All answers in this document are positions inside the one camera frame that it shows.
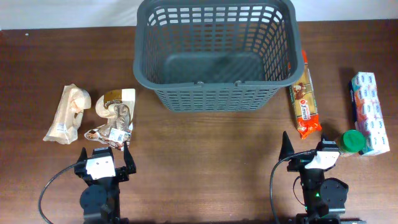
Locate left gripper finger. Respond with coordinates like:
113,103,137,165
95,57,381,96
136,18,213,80
123,141,136,170
77,147,88,162

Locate green lid jar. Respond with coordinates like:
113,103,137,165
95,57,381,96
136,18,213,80
336,129,366,157

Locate beige bread bag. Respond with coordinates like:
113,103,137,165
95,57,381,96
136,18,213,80
43,84,91,144

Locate orange biscuit packet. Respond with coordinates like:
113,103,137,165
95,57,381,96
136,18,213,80
289,50,322,139

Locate tissue pack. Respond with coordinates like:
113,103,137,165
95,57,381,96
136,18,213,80
348,72,390,156

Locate brown white snack bag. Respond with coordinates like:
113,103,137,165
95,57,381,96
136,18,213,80
84,88,136,151

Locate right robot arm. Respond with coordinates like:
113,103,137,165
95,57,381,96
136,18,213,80
269,132,365,224

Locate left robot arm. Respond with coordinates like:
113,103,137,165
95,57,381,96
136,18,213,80
74,141,136,224

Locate grey plastic basket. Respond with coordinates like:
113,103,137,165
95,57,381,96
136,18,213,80
133,0,304,112

